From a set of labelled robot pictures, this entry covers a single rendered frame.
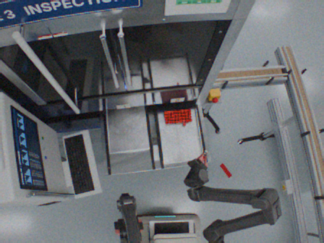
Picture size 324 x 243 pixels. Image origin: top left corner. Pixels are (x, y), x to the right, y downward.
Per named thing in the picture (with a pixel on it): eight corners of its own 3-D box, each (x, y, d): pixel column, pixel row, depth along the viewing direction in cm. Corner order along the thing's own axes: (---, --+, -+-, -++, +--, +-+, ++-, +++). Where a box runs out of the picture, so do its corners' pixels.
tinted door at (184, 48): (126, 91, 142) (112, 25, 86) (202, 82, 145) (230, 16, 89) (127, 92, 142) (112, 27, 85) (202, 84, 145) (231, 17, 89)
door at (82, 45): (46, 101, 139) (-10, 45, 82) (126, 91, 142) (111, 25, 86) (46, 102, 139) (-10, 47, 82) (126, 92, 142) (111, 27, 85)
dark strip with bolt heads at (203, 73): (189, 98, 165) (218, 19, 89) (197, 97, 165) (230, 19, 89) (190, 100, 164) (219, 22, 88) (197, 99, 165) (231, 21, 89)
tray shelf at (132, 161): (99, 106, 176) (98, 105, 174) (198, 95, 181) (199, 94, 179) (105, 176, 162) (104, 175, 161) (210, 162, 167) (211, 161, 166)
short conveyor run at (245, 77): (199, 94, 183) (203, 84, 168) (195, 74, 187) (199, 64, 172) (283, 86, 188) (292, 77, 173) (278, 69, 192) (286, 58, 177)
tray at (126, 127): (105, 104, 174) (105, 103, 171) (143, 100, 176) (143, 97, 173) (110, 153, 165) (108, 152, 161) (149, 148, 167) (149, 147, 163)
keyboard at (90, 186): (64, 139, 174) (63, 138, 172) (82, 134, 175) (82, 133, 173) (75, 194, 163) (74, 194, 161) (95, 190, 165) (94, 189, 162)
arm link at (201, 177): (190, 201, 121) (201, 193, 126) (206, 197, 112) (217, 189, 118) (179, 178, 123) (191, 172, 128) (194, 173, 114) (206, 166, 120)
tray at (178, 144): (157, 113, 174) (157, 112, 170) (195, 109, 175) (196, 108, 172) (163, 163, 164) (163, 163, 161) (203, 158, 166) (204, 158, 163)
